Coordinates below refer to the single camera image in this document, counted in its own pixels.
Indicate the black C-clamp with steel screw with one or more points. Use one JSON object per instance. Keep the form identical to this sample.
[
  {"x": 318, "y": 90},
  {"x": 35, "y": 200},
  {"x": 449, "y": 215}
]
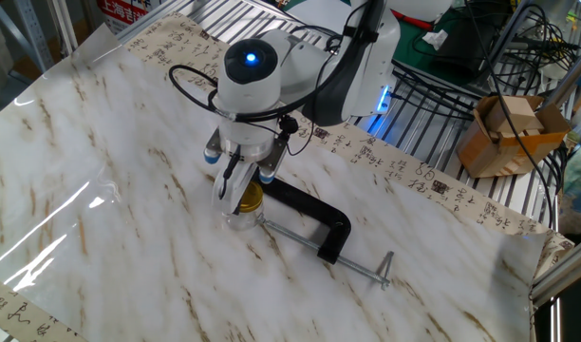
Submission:
[{"x": 314, "y": 209}]

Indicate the aluminium frame rail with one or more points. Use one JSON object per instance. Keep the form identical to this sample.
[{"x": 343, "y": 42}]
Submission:
[{"x": 563, "y": 275}]

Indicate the small clear glass jar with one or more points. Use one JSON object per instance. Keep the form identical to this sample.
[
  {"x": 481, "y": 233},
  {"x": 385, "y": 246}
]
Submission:
[{"x": 245, "y": 221}]

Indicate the green cutting mat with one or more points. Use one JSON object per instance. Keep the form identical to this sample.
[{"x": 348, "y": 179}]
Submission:
[{"x": 414, "y": 57}]

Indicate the plain wooden block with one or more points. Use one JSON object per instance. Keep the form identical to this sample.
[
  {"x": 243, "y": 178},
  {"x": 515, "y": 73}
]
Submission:
[{"x": 513, "y": 114}]

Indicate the grey slotted steel rack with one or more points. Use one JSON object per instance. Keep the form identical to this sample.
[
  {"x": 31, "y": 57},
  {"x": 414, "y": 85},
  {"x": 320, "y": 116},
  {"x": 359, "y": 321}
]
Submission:
[{"x": 31, "y": 33}]

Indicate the open cardboard box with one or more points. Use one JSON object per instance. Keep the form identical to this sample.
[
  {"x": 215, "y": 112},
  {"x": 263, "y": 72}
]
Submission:
[{"x": 518, "y": 152}]

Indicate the crumpled white tissue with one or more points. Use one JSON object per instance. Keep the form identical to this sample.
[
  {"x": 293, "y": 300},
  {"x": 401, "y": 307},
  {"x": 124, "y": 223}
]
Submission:
[{"x": 435, "y": 39}]

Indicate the glossy marble pattern sheet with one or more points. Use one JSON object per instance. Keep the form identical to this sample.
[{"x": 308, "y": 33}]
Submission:
[{"x": 129, "y": 214}]

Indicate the teal cloth bundle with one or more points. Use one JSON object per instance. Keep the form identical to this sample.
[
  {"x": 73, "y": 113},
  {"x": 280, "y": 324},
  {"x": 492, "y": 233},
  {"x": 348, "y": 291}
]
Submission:
[{"x": 580, "y": 190}]

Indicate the black electronic device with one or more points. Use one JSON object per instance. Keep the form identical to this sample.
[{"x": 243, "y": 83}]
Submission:
[{"x": 466, "y": 52}]

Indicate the red and white printed box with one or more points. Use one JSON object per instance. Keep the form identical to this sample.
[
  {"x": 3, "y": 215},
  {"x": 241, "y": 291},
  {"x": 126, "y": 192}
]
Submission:
[{"x": 119, "y": 12}]

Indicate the beige calligraphy print cloth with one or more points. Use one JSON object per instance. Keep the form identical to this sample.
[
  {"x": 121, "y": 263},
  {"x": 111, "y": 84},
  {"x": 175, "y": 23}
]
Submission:
[{"x": 414, "y": 166}]

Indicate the aluminium frame post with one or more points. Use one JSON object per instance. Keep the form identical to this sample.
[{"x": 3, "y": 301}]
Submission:
[
  {"x": 65, "y": 24},
  {"x": 570, "y": 78}
]

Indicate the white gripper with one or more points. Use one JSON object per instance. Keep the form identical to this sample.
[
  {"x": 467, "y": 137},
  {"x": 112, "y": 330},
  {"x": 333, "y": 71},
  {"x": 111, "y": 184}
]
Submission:
[{"x": 244, "y": 183}]

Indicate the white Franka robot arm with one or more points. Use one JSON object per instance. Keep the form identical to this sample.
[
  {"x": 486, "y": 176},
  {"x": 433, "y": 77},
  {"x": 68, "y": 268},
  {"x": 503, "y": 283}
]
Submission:
[{"x": 248, "y": 90}]

